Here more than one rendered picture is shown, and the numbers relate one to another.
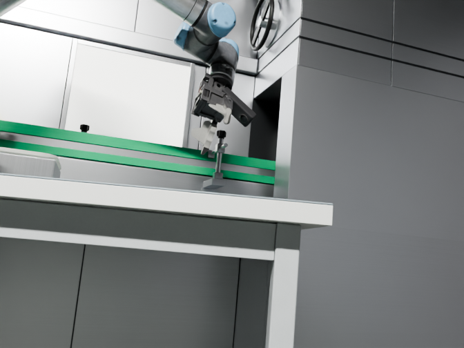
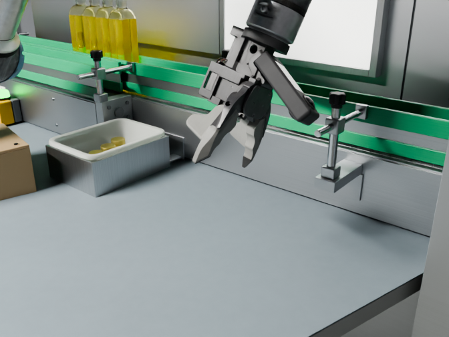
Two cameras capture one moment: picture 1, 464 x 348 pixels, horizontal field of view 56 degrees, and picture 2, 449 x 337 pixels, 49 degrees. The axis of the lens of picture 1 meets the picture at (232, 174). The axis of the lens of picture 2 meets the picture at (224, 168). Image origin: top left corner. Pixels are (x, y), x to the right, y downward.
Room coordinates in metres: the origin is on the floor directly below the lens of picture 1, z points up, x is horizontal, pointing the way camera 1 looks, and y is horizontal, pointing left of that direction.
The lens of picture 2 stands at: (0.72, -0.52, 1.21)
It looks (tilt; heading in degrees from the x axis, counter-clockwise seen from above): 23 degrees down; 57
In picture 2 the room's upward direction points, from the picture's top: straight up
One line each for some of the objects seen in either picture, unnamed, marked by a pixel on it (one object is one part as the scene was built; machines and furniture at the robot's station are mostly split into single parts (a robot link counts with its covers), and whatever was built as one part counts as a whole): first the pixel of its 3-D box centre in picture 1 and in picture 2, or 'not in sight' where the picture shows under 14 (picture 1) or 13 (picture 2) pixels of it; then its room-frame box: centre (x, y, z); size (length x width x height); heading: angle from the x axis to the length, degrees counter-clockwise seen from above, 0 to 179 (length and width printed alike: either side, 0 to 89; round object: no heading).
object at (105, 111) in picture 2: not in sight; (115, 110); (1.15, 0.67, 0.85); 0.09 x 0.04 x 0.07; 17
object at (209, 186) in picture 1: (216, 168); (338, 152); (1.33, 0.05, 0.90); 0.17 x 0.05 x 0.23; 17
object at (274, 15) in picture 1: (265, 23); not in sight; (1.52, -0.07, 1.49); 0.21 x 0.05 x 0.21; 17
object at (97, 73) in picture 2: not in sight; (106, 74); (1.14, 0.66, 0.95); 0.17 x 0.03 x 0.12; 17
